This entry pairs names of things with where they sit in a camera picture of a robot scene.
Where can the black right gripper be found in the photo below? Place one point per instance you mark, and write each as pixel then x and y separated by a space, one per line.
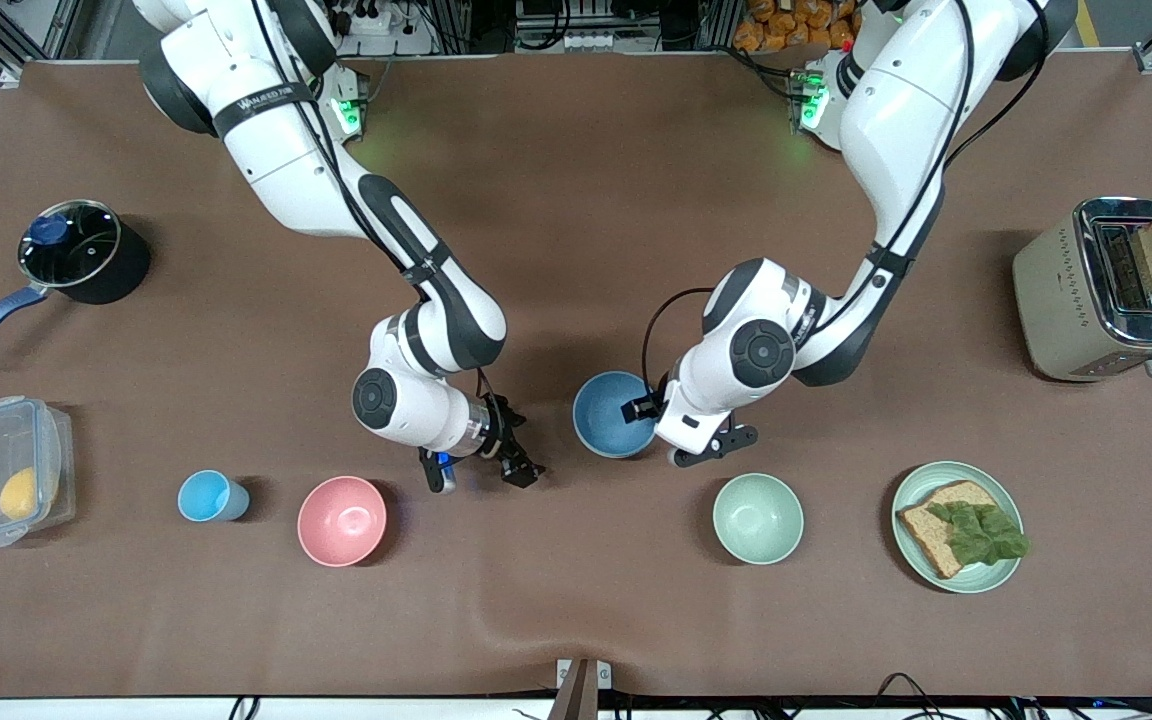
pixel 500 430

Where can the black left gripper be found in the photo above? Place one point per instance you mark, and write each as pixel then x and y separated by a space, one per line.
pixel 644 405

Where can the blue bowl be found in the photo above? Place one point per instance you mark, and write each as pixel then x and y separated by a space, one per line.
pixel 604 420

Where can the green bowl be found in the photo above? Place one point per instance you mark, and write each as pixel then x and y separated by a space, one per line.
pixel 758 520

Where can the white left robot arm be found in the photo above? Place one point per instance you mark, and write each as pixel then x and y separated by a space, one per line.
pixel 896 110

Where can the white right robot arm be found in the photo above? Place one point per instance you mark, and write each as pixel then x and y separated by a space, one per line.
pixel 286 160

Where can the pink bowl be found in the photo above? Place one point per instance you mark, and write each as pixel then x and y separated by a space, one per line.
pixel 341 522

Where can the brown table cover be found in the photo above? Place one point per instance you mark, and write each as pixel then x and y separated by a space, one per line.
pixel 586 200

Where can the light blue cup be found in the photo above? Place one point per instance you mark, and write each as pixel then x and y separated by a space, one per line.
pixel 206 497

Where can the brown bread slice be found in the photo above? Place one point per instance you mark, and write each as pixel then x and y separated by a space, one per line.
pixel 931 540

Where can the small box with green light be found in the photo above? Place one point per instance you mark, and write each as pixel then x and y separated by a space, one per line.
pixel 811 100
pixel 348 110

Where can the green lettuce leaf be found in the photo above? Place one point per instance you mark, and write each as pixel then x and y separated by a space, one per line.
pixel 981 535

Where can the pale green plate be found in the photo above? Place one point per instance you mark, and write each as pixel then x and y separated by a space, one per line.
pixel 976 578

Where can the pile of orange snacks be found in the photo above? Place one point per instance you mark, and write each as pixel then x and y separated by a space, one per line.
pixel 791 25

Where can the white power strip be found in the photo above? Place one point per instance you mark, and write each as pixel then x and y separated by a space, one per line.
pixel 386 25

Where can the beige and chrome toaster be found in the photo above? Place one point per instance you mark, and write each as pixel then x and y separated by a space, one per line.
pixel 1061 300

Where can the glass lid with blue knob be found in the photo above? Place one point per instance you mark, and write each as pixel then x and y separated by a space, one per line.
pixel 76 250

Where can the yellow lemon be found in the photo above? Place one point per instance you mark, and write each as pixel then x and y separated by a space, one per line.
pixel 18 494

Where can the grey metal table bracket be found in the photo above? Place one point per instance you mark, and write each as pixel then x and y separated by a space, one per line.
pixel 583 685

